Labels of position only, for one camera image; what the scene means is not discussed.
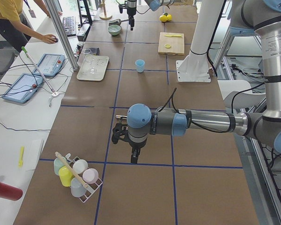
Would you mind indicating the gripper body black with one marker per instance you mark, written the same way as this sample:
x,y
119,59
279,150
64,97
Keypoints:
x,y
136,145
131,9

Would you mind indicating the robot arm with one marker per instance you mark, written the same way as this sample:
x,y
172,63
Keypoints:
x,y
261,17

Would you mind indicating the yellow lemon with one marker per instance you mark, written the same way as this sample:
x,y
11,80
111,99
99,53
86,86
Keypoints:
x,y
163,18
169,17

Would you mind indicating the blue plastic cup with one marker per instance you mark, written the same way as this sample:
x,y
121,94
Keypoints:
x,y
139,65

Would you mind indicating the yellow lemon wedge peel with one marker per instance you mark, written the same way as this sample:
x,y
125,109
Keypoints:
x,y
168,35

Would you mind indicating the white cup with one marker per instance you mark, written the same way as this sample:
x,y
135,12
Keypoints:
x,y
80,166

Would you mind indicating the grey blue cup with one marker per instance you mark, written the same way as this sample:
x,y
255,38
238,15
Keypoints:
x,y
77,189

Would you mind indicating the yellow cup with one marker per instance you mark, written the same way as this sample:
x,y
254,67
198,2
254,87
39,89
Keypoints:
x,y
65,176

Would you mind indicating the mint green cup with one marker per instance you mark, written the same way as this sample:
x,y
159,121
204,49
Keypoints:
x,y
57,164

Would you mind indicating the person hand on mouse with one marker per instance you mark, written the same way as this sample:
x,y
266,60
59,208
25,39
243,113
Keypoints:
x,y
48,38

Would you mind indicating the metal ice scoop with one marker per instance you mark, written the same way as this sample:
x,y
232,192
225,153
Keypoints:
x,y
117,22

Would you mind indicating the green bowl with ice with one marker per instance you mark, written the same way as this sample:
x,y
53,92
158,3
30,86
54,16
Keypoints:
x,y
114,29

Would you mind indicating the wooden mug tree stand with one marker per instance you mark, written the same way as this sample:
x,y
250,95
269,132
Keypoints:
x,y
104,15

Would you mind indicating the grey folded cloth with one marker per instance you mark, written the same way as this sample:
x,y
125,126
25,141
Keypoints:
x,y
95,51

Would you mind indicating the wooden cutting board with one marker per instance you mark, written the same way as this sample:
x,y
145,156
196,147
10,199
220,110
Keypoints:
x,y
177,44

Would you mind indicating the clear wine glass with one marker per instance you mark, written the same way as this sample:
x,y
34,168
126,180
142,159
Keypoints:
x,y
89,58

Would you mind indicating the beige bear tray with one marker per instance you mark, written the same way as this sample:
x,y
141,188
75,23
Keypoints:
x,y
100,64

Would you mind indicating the black keyboard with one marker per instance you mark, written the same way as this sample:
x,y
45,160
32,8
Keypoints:
x,y
69,25

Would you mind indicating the far teach pendant tablet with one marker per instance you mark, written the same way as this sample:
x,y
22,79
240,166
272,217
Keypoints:
x,y
51,64

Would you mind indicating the teach pendant tablet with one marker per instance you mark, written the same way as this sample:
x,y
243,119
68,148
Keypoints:
x,y
51,64
23,88

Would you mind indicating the metal rod green tip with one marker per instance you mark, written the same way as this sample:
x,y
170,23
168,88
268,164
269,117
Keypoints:
x,y
54,92

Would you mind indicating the white chair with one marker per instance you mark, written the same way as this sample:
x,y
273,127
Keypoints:
x,y
245,99

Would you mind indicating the near teach pendant tablet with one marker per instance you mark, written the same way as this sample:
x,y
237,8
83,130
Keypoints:
x,y
23,88

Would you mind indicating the person in yellow shirt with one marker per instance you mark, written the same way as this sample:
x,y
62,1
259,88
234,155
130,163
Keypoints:
x,y
13,24

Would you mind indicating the red bottle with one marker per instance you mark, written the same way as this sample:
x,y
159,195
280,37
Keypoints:
x,y
10,192

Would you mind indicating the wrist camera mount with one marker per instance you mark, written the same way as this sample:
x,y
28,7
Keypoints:
x,y
120,131
122,6

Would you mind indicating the white wire cup rack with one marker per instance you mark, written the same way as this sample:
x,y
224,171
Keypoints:
x,y
92,187

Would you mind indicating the white camera pole mount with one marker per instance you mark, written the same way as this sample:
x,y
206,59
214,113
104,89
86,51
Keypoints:
x,y
194,68

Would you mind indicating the wooden rack handle stick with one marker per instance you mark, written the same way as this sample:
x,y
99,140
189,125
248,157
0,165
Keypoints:
x,y
60,157

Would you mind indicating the aluminium frame post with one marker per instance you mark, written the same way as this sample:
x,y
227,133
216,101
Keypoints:
x,y
61,33

